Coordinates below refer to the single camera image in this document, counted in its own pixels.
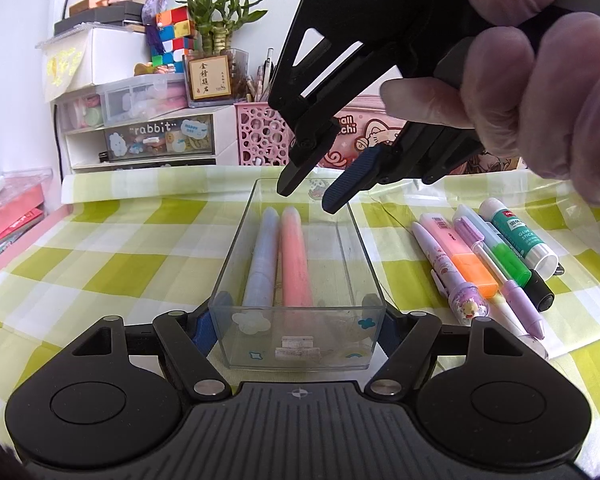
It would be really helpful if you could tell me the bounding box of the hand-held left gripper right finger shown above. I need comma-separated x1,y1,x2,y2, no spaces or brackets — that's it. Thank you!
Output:
365,307,538,400

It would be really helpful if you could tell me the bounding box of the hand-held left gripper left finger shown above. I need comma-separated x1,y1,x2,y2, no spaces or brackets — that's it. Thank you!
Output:
55,307,231,401

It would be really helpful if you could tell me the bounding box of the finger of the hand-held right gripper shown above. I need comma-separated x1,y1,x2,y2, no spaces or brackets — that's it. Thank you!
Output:
323,120,483,212
269,5,401,196

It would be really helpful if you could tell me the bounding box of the white pen with cartoon topper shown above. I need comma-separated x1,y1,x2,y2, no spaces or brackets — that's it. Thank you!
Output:
411,221,492,329

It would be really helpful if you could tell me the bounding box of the blue-grey pen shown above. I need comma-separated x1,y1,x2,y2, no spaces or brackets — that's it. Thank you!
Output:
242,206,280,308

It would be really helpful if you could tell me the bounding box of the pink pen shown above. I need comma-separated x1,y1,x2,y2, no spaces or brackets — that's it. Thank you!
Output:
279,205,315,308

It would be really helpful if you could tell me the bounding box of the clear plastic box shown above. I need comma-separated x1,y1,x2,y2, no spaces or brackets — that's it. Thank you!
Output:
207,177,387,372

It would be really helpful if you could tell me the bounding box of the orange and pink highlighter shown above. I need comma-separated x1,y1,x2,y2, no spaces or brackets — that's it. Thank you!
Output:
420,212,500,301

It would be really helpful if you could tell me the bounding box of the purple mechanical pencil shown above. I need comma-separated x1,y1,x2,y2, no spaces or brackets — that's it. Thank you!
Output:
452,204,547,339

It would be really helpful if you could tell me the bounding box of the green highlighter with black cap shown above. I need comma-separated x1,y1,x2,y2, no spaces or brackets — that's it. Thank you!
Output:
460,205,556,313

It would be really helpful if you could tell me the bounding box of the white and green glue stick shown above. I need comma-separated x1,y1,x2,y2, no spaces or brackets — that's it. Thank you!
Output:
478,197,560,276

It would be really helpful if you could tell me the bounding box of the person's right hand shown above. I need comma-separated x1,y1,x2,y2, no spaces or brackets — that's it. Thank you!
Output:
380,0,600,206

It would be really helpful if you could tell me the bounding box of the pink perforated pen basket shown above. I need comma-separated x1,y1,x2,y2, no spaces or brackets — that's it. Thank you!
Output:
234,102,301,167

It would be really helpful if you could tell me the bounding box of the pink cartoon pencil case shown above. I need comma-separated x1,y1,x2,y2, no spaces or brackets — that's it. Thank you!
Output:
325,94,481,181

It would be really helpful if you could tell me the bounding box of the white drawer unit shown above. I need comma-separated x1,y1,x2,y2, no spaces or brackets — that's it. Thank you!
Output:
62,105,238,171

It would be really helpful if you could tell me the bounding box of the bunch of assorted pens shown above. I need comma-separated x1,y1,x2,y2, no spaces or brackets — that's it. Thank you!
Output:
245,47,277,106

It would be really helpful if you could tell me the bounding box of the green checkered tablecloth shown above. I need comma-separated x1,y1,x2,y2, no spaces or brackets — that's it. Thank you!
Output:
0,162,600,411

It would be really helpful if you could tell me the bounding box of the glass vase with label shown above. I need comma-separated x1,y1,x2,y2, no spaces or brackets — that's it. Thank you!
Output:
184,49,251,108

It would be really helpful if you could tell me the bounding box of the green bamboo plant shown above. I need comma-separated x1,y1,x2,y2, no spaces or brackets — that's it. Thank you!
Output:
176,0,268,56

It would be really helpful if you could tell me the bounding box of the small toy figurine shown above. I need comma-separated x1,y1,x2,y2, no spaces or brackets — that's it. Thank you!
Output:
134,61,177,77

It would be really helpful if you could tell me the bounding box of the colourful puzzle cube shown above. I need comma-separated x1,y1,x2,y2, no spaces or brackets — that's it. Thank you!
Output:
150,6,203,68

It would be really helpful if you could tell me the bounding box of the clear plastic drawer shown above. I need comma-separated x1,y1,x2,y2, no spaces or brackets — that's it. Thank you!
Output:
55,72,188,131

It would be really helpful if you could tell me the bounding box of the purple hanging tassel charm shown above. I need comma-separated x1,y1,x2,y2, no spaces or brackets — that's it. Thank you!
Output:
142,0,173,48

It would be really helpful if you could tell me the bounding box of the white storage box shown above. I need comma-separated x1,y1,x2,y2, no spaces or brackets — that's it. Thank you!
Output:
50,25,153,101

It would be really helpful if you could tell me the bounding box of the red box with clear lid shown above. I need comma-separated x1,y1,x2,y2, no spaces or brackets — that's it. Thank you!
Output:
0,167,56,267

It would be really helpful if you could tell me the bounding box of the black flat box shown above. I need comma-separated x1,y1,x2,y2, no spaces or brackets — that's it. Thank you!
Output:
54,2,146,36

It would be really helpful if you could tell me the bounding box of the clear sheet with yellow print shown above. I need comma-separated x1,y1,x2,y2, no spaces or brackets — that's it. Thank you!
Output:
35,40,88,103

